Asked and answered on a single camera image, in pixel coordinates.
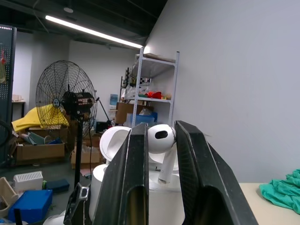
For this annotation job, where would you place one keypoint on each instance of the blue plastic box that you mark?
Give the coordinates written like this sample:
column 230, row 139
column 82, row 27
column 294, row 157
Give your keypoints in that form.
column 30, row 205

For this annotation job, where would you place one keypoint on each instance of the red plush toy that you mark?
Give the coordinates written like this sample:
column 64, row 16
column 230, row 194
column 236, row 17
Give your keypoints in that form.
column 154, row 95

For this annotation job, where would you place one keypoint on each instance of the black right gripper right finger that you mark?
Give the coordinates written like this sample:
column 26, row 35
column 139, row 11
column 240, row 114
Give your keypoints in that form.
column 206, row 178

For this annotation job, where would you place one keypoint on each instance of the blue storage bin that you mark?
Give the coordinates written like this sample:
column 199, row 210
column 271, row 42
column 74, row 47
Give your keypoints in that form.
column 143, row 119

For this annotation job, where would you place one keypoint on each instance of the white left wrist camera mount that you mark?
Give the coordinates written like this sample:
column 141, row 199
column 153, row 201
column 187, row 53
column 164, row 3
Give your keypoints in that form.
column 55, row 219

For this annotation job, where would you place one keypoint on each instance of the round ceiling lamp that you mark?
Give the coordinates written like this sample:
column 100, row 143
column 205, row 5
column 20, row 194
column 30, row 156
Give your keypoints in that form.
column 68, row 9

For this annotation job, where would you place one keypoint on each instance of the white earbud charging case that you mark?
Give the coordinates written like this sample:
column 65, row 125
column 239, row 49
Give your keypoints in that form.
column 164, row 201

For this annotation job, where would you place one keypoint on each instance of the white ribbed plastic box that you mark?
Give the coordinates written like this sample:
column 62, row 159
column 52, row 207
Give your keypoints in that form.
column 28, row 181

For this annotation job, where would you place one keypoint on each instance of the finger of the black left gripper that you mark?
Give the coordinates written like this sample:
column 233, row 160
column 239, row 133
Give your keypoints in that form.
column 76, row 206

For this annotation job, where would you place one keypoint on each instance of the long open cardboard box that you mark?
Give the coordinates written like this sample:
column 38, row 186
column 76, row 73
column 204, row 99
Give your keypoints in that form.
column 39, row 151

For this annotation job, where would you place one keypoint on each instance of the yellow cloth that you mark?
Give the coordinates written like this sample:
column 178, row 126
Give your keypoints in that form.
column 30, row 118

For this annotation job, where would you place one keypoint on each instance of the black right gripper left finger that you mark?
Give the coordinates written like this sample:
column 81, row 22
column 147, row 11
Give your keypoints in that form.
column 122, row 178

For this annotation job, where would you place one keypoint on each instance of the large brown cardboard box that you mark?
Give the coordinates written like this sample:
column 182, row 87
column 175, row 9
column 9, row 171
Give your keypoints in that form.
column 124, row 112

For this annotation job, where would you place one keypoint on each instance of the dark pegboard panel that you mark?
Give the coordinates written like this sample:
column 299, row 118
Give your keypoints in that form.
column 7, row 93

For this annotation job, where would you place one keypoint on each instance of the long ceiling tube light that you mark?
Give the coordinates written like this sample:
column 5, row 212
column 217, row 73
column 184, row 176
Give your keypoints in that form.
column 93, row 31

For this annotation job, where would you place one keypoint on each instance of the dark blue flat pad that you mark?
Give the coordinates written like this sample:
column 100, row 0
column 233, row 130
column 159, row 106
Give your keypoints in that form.
column 57, row 185

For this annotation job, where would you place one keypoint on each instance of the white metal shelving rack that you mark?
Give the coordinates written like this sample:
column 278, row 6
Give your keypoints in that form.
column 138, row 79

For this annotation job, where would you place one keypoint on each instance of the green cloth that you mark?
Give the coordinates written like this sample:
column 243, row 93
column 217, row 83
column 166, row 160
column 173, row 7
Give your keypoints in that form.
column 281, row 192

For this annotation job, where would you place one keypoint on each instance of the beige wooden rack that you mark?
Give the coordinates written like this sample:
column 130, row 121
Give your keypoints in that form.
column 7, row 194

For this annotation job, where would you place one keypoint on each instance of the white earbud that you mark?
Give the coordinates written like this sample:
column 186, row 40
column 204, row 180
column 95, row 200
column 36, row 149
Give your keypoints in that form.
column 159, row 143

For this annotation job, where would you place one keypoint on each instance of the small cardboard box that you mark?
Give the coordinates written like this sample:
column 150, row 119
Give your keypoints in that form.
column 87, row 158

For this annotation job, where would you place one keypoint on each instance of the black pedestal fan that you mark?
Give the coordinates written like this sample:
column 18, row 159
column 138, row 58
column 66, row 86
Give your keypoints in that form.
column 70, row 100

